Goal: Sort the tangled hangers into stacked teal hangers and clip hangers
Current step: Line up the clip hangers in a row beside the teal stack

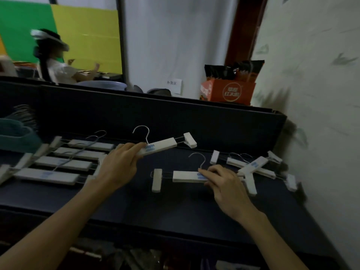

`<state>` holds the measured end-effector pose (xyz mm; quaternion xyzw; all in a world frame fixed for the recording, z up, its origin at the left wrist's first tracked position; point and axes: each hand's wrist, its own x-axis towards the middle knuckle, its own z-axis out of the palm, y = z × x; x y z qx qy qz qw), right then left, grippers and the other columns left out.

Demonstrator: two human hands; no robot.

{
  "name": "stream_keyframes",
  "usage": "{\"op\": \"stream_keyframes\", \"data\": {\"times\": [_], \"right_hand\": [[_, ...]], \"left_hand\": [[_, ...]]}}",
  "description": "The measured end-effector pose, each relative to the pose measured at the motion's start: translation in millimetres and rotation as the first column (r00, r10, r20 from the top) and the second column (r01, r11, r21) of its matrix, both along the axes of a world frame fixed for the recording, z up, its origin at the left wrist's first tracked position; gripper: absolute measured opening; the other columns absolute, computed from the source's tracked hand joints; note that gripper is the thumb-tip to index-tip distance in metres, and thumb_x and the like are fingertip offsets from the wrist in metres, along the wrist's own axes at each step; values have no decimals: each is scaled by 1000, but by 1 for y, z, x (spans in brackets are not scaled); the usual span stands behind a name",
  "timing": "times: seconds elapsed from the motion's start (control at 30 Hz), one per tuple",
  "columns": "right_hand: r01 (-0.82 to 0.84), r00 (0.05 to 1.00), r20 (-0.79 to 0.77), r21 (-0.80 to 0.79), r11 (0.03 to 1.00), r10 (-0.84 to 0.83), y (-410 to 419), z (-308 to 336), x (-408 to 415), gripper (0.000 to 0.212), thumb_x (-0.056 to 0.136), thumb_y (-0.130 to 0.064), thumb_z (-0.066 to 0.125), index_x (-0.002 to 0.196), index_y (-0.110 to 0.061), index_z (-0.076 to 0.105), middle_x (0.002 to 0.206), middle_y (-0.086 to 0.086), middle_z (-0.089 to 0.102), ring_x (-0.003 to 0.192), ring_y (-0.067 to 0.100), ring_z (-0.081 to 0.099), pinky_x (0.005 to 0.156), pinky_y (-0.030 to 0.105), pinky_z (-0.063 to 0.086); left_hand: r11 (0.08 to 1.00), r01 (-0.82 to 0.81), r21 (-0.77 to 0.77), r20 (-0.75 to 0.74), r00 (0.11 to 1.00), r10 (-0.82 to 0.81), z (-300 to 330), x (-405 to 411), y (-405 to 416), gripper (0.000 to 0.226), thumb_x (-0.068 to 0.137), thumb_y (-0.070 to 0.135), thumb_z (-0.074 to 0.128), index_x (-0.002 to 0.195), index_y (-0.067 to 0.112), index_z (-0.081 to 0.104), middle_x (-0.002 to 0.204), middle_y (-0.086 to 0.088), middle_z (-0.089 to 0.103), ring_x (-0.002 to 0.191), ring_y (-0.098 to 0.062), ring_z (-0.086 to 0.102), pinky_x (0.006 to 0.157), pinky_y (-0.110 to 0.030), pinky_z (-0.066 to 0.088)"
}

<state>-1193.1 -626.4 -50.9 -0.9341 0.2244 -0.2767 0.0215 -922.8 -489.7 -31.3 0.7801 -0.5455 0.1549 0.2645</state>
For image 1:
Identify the person's right hand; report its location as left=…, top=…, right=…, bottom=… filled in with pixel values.
left=198, top=165, right=266, bottom=225

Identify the person's left hand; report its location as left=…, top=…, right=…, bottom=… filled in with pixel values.
left=94, top=142, right=147, bottom=192

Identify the stack of teal hangers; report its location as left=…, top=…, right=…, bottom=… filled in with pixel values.
left=0, top=104, right=43, bottom=154

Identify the person's left forearm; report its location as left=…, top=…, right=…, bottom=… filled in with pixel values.
left=0, top=180, right=119, bottom=270

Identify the person's right forearm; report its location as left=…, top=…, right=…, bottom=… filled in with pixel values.
left=239, top=212, right=310, bottom=270

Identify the black table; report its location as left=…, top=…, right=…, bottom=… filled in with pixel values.
left=0, top=137, right=338, bottom=262

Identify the black back panel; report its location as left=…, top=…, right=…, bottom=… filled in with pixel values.
left=0, top=76, right=287, bottom=164

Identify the lavender plastic basin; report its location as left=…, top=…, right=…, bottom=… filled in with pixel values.
left=75, top=80, right=128, bottom=91

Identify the grey round container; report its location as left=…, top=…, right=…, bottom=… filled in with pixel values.
left=132, top=84, right=172, bottom=96

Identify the row of brown flat packets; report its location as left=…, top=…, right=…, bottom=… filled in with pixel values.
left=78, top=69, right=111, bottom=75

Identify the small white label sign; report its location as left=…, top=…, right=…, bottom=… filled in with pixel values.
left=166, top=78, right=183, bottom=95

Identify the orange snack carton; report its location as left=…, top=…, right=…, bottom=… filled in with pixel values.
left=200, top=60, right=266, bottom=106

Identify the yellow wall panel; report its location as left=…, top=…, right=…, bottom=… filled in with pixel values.
left=50, top=4, right=123, bottom=75

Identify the brown door frame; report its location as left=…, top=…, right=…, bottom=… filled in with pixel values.
left=225, top=0, right=269, bottom=66

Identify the orange wall panel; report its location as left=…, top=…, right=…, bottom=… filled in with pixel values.
left=0, top=35, right=9, bottom=57

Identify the green wall panel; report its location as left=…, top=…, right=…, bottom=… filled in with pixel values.
left=0, top=0, right=60, bottom=64

